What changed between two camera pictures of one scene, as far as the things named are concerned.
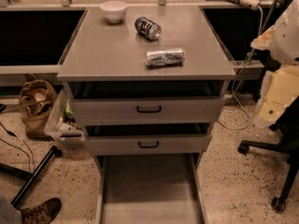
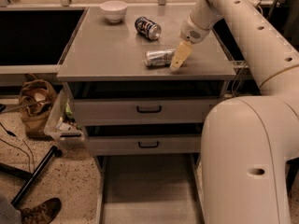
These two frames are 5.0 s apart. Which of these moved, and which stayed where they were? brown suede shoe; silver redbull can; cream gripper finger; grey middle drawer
Moved: cream gripper finger
Stayed: grey middle drawer; silver redbull can; brown suede shoe
